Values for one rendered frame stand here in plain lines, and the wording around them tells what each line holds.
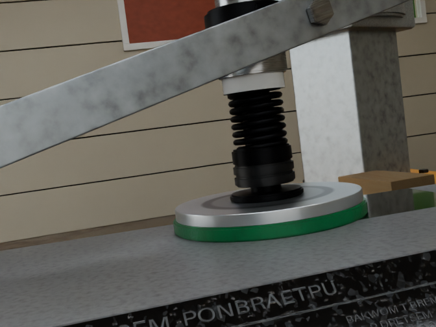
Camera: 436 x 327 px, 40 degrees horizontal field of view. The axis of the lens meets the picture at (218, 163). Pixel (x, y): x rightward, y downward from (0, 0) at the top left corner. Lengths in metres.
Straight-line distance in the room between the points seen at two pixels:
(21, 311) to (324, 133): 1.10
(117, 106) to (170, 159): 6.19
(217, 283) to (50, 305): 0.12
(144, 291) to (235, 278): 0.07
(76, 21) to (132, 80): 6.20
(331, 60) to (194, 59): 0.87
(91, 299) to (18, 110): 0.18
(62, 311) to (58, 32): 6.34
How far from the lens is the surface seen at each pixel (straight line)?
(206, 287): 0.45
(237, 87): 0.65
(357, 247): 0.52
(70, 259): 0.63
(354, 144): 1.41
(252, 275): 0.46
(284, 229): 0.58
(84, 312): 0.44
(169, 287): 0.46
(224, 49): 0.60
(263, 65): 0.64
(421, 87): 7.96
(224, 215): 0.59
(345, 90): 1.42
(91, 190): 6.67
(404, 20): 1.53
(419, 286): 0.47
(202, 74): 0.59
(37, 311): 0.46
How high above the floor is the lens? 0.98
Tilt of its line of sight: 4 degrees down
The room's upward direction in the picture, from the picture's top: 7 degrees counter-clockwise
